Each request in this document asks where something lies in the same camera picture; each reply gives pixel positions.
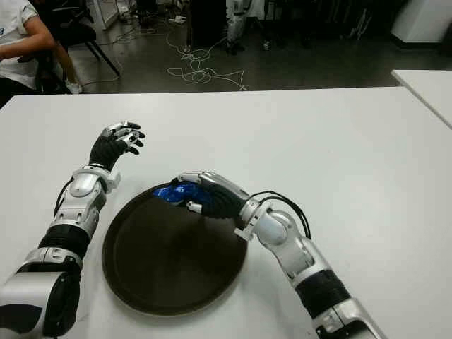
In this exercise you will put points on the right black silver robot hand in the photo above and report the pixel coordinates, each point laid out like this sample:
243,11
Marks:
226,203

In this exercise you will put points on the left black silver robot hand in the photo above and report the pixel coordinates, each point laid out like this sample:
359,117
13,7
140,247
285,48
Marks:
104,150

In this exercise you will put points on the blue Oreo cookie packet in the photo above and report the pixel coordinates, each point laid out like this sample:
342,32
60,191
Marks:
173,194

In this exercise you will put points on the left silver black robot arm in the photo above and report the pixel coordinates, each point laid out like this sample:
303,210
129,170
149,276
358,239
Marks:
79,187

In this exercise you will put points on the right silver black robot arm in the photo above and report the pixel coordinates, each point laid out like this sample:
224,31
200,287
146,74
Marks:
300,254

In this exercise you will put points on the dark brown round tray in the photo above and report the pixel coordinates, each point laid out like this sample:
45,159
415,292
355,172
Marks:
159,265

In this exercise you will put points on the black armrest chair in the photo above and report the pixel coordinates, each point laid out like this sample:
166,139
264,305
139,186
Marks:
42,74

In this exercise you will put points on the black office chair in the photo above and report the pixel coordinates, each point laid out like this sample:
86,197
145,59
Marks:
77,31

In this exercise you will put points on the white low cabinet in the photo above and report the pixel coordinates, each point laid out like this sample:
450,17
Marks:
106,12

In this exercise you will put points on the person in white shirt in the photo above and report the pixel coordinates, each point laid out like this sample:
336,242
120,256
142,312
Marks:
14,35

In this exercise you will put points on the white power strip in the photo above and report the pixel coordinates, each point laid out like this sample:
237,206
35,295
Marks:
176,19

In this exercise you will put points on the black cabinet on casters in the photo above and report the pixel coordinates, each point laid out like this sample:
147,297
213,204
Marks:
208,21

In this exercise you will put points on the black robot support stand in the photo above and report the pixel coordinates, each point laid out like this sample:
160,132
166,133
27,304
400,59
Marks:
265,31

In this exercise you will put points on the silver humanoid robot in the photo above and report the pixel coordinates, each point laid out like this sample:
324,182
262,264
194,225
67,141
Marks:
234,24

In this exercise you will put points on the black metal-legged chairs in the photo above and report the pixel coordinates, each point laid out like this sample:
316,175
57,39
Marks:
360,21

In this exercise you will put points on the white side table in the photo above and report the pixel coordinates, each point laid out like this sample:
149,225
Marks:
431,88

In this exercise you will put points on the white black-based cabinet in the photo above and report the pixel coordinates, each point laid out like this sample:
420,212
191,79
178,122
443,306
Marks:
423,21

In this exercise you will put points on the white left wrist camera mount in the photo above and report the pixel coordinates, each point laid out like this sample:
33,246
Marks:
113,181

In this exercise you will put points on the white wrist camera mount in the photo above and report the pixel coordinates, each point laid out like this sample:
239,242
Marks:
244,233
113,181

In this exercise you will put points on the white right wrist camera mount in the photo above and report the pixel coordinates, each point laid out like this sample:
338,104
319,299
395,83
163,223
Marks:
244,233

